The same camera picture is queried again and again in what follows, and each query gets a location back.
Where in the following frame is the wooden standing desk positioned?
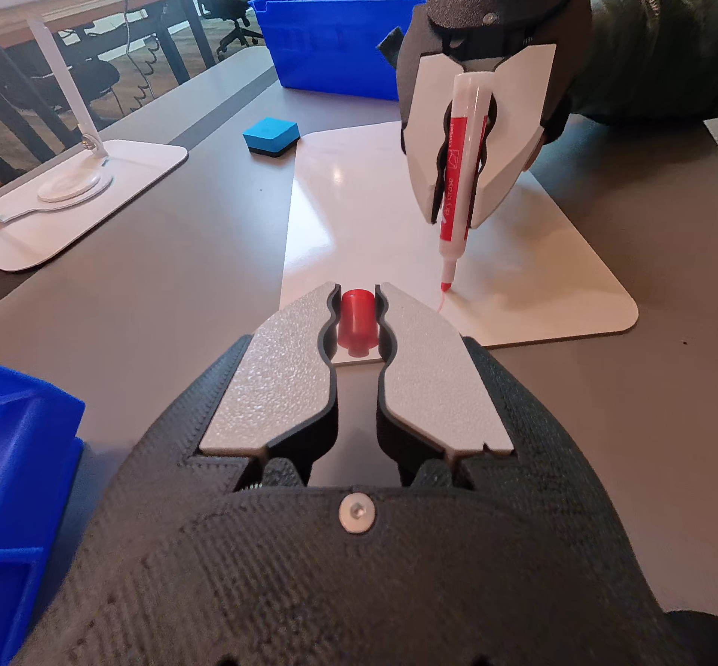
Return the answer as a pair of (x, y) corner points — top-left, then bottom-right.
(0, 0), (206, 50)

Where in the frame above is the black office chair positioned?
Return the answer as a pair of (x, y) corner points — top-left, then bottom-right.
(199, 0), (264, 61)
(0, 57), (121, 173)

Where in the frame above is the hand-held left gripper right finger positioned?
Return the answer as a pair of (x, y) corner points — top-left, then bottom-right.
(376, 281), (515, 477)

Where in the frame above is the black desk frame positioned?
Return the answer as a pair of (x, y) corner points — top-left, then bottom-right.
(151, 0), (217, 83)

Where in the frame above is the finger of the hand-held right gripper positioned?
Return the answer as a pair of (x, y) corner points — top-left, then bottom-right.
(405, 53), (466, 226)
(468, 43), (557, 229)

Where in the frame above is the red marker cap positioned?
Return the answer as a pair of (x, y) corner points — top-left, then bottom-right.
(338, 287), (379, 357)

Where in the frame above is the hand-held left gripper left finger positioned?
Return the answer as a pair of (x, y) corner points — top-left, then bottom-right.
(199, 282), (342, 472)

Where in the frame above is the white metal document stand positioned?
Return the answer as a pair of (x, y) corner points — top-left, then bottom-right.
(0, 15), (188, 273)

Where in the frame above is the small white whiteboard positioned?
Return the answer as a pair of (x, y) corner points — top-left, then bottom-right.
(279, 121), (640, 364)

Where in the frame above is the red whiteboard marker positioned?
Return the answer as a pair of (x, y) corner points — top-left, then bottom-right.
(438, 73), (491, 292)

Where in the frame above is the black coiled cable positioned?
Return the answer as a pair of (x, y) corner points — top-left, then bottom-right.
(132, 38), (163, 100)

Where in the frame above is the blue plastic bin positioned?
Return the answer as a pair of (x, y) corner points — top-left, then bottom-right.
(0, 366), (86, 666)
(249, 0), (449, 101)

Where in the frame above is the person's right forearm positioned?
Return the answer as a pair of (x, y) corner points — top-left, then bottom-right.
(564, 0), (718, 127)

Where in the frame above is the person's right hand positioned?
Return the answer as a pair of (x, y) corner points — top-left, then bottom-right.
(522, 96), (570, 173)

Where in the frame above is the blue foam eraser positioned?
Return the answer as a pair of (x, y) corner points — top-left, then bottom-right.
(242, 117), (301, 159)

